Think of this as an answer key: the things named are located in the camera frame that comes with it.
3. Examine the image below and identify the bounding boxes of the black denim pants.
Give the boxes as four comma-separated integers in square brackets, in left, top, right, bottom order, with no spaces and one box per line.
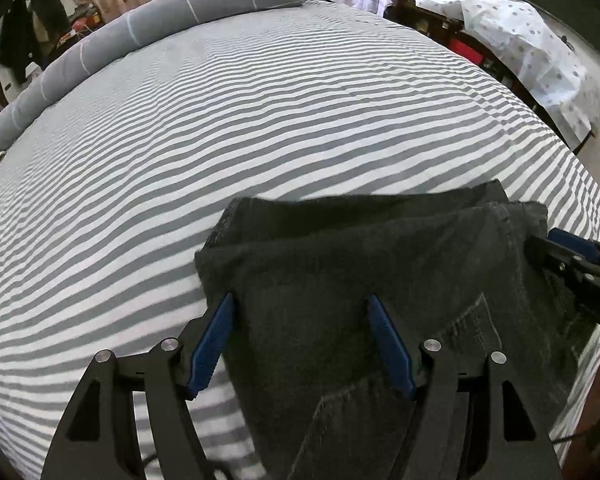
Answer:
[195,181,594,479]

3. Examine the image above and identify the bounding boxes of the white dotted cover cloth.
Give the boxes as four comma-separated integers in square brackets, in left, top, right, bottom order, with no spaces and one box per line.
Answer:
[416,0,600,150]

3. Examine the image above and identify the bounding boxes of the grey white striped bedsheet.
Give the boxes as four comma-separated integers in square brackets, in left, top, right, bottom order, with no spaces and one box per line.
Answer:
[0,1,600,479]

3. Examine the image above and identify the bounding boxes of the grey rolled duvet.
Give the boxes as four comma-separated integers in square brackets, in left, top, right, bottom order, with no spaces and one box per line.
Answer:
[0,0,306,151]

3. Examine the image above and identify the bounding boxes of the hanging dark coats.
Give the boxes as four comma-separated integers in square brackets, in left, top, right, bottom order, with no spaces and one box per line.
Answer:
[0,0,70,84]

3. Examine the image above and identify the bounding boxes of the black cable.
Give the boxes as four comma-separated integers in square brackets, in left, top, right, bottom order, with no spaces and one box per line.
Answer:
[549,426,600,444]

